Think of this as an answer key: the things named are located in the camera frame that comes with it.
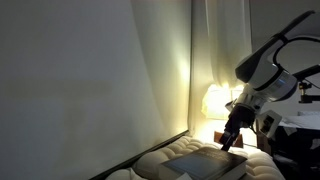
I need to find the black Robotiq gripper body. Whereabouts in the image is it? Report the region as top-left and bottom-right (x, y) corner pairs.
(224, 104), (257, 135)

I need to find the black book with blue cover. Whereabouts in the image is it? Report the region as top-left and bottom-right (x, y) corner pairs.
(158, 146), (249, 180)

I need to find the table lamp with wooden base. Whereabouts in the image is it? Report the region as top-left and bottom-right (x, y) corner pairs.
(200, 83), (247, 149)

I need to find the black equipment table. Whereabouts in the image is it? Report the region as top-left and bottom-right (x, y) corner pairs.
(266, 126), (320, 180)

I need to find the white fabric bundle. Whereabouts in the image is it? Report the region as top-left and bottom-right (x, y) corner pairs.
(278, 110), (320, 131)

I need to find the white curtain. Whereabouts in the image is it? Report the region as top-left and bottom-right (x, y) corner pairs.
(188, 0), (254, 134)

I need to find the cream tufted mattress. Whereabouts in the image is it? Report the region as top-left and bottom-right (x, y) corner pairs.
(105, 134), (286, 180)

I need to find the white backdrop panel black edge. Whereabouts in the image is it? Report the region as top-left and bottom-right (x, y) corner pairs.
(0, 0), (192, 180)

